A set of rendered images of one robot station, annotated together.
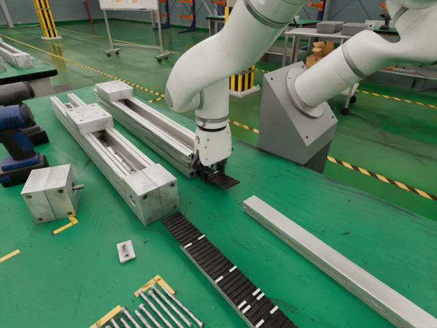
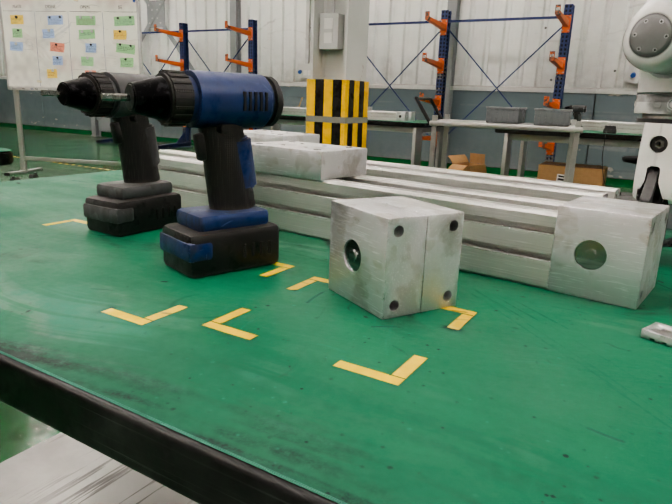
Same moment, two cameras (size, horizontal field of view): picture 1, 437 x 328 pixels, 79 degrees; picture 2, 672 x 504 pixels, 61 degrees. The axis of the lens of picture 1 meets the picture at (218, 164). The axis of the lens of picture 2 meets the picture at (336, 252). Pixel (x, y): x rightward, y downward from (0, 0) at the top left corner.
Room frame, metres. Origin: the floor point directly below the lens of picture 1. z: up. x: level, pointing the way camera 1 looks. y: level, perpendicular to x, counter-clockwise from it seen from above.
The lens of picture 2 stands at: (-0.01, 0.60, 0.97)
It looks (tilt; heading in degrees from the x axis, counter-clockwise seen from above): 15 degrees down; 347
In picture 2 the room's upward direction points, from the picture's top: 2 degrees clockwise
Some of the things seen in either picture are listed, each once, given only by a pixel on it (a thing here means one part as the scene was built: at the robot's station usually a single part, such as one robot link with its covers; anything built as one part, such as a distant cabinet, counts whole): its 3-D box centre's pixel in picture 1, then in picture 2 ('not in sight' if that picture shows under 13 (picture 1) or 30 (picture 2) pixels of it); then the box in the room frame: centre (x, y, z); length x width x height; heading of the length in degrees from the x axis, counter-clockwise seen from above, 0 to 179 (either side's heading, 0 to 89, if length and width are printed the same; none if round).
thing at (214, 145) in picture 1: (212, 140); (662, 156); (0.64, 0.02, 0.92); 0.10 x 0.07 x 0.11; 130
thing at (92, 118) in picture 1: (90, 121); (303, 167); (0.87, 0.45, 0.87); 0.16 x 0.11 x 0.07; 40
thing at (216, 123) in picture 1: (211, 118); (671, 107); (0.64, 0.02, 0.98); 0.09 x 0.08 x 0.03; 130
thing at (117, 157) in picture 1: (93, 134); (302, 199); (0.87, 0.45, 0.82); 0.80 x 0.10 x 0.09; 40
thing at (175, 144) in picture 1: (142, 120); (371, 187); (0.99, 0.31, 0.82); 0.80 x 0.10 x 0.09; 40
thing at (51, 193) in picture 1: (59, 191); (402, 251); (0.53, 0.40, 0.83); 0.11 x 0.10 x 0.10; 108
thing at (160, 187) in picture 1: (156, 191); (610, 245); (0.53, 0.16, 0.83); 0.12 x 0.09 x 0.10; 130
